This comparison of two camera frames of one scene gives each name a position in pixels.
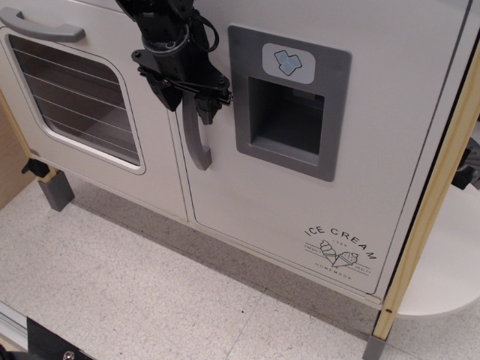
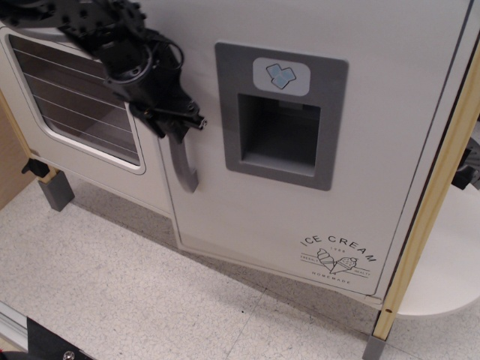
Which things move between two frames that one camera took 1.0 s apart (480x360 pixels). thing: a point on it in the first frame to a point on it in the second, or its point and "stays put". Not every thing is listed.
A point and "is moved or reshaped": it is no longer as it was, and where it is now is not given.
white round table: (447, 272) stays put
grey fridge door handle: (200, 154) to (189, 177)
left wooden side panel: (14, 154) stays put
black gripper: (186, 61) to (162, 92)
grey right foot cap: (374, 349) stays put
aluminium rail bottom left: (13, 327) stays put
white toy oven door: (88, 109) stays put
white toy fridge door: (403, 55) is moved or reshaped
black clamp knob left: (39, 169) stays put
